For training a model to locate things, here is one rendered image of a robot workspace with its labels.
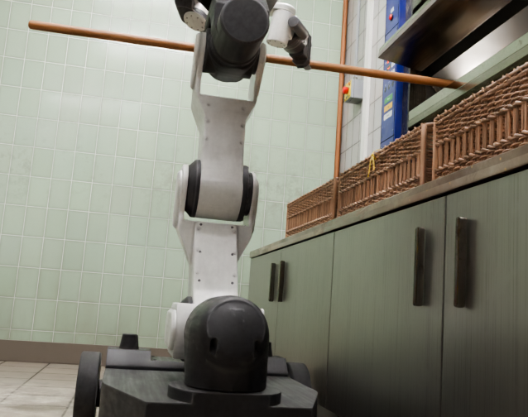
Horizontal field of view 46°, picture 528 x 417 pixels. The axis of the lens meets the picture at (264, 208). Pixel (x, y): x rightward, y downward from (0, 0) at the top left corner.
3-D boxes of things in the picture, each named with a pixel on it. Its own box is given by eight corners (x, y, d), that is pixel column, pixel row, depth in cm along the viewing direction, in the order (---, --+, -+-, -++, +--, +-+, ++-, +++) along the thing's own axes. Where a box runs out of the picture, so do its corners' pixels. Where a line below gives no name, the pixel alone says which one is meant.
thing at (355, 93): (357, 104, 327) (357, 86, 329) (363, 98, 318) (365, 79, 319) (343, 103, 326) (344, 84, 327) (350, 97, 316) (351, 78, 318)
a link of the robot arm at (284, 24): (273, 53, 200) (259, 38, 189) (280, 21, 201) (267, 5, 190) (306, 56, 195) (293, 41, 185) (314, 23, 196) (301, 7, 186)
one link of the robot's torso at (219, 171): (254, 222, 151) (271, 33, 155) (180, 214, 147) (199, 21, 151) (242, 223, 166) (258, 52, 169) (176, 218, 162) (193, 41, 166)
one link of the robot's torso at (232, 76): (261, 70, 153) (264, 25, 155) (205, 62, 150) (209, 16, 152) (250, 88, 166) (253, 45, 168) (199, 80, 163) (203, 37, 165)
